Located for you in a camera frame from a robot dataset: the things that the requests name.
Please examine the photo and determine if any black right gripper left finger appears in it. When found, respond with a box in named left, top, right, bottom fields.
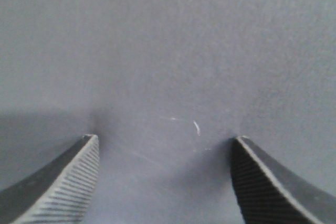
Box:
left=1, top=134, right=99, bottom=223

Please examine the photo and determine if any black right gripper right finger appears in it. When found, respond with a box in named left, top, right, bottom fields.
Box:
left=230, top=136, right=335, bottom=223

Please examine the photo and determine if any white-lined fridge door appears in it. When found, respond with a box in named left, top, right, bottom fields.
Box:
left=1, top=0, right=335, bottom=223

